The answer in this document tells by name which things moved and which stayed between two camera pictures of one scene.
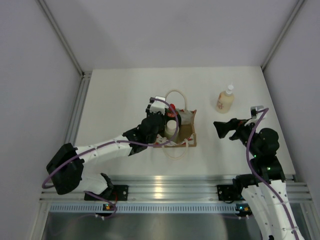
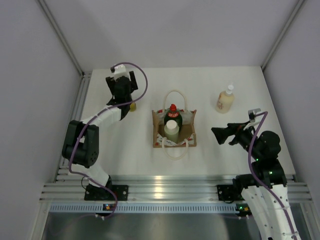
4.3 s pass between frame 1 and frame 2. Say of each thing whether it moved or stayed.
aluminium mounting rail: stayed
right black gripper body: stayed
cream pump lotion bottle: stayed
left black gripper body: moved
